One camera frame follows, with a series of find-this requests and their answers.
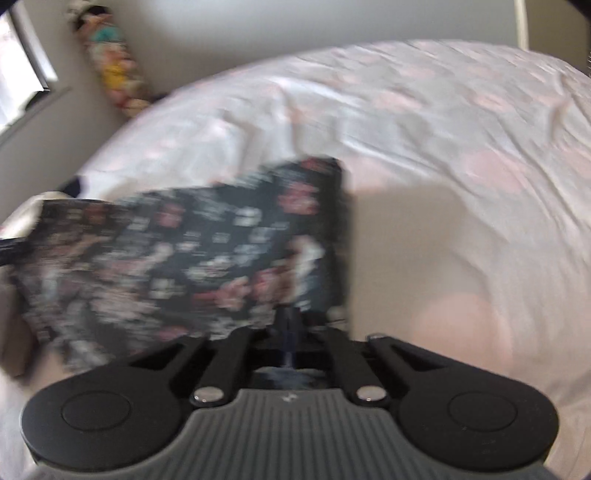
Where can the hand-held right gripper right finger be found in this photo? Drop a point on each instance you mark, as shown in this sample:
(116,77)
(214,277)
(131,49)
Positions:
(344,360)

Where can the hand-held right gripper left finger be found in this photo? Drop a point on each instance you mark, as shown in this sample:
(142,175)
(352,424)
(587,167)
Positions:
(231,360)

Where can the dark floral pants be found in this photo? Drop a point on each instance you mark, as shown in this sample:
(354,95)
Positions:
(184,258)

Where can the bed with pink dotted sheet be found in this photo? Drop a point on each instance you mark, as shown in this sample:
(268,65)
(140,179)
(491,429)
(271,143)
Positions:
(461,184)

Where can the olive folded cloth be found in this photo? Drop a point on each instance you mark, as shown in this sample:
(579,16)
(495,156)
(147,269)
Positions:
(10,323)

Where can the hanging column of plush toys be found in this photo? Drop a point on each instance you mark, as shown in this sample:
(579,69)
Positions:
(111,69)

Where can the window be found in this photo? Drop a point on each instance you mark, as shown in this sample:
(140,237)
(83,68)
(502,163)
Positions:
(21,69)

